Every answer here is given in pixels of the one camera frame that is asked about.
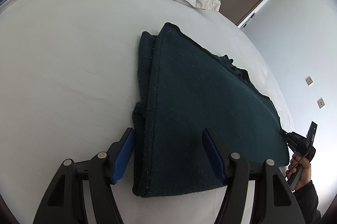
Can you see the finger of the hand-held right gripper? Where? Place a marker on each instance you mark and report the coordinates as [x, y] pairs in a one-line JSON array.
[[285, 135]]

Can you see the person's right hand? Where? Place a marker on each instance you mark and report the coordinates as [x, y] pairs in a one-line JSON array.
[[306, 171]]

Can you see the thin striped stick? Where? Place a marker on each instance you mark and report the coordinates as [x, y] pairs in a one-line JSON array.
[[250, 19]]

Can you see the person's right forearm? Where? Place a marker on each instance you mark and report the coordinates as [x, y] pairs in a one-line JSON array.
[[308, 203]]

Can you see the bed with white sheet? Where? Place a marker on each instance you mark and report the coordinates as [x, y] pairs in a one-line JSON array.
[[65, 55]]

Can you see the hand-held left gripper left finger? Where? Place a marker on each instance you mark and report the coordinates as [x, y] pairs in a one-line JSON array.
[[123, 155]]

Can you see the brass wall socket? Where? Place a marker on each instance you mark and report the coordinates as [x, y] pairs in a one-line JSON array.
[[321, 103], [309, 80]]

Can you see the dark green towel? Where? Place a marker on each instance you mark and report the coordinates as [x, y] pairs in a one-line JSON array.
[[200, 97]]

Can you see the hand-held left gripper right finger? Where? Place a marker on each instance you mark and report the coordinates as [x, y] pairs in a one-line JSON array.
[[213, 153]]

